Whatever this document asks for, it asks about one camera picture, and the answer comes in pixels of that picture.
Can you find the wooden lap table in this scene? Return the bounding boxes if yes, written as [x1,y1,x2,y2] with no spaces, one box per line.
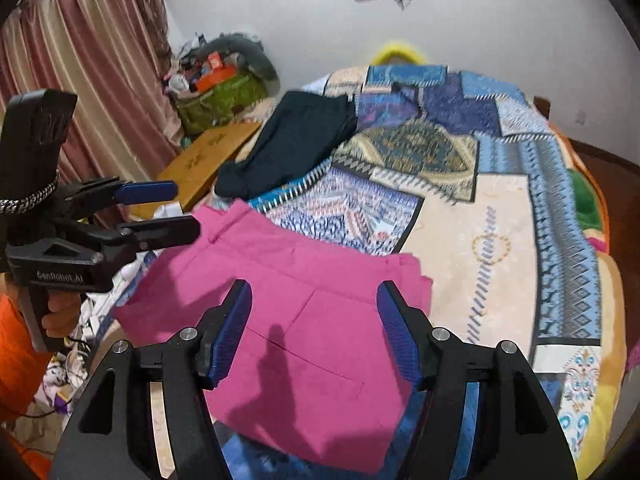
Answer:
[157,122,263,212]

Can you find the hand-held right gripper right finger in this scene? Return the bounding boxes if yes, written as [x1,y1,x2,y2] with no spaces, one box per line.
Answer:
[375,281,579,480]

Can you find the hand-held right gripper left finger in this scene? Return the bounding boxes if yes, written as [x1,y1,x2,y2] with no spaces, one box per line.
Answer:
[50,280,254,480]

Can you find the dark navy pants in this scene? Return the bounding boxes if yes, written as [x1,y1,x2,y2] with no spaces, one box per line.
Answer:
[214,91,359,200]

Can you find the pink pants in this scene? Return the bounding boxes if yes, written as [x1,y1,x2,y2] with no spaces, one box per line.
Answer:
[112,199,434,476]

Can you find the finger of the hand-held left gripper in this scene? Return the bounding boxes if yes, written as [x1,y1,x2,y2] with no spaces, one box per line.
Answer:
[65,179,180,211]
[119,214,202,257]

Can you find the person's left hand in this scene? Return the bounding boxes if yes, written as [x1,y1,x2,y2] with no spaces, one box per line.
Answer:
[42,292,84,347]

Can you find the orange box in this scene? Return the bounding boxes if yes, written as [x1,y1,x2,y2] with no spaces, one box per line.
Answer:
[197,52,237,93]

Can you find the yellow foam tube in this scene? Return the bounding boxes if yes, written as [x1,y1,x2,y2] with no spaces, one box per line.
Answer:
[372,42,427,67]

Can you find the colourful fleece blanket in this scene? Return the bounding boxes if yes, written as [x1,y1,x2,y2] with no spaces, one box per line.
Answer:
[552,130,640,376]

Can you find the pink striped curtain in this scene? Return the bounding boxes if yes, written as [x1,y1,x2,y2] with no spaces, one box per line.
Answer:
[0,0,185,231]

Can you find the green storage bag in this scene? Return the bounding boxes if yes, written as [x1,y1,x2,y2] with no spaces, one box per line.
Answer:
[175,74,269,136]

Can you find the blue patchwork blanket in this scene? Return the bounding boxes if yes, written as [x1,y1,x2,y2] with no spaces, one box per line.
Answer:
[90,62,628,480]

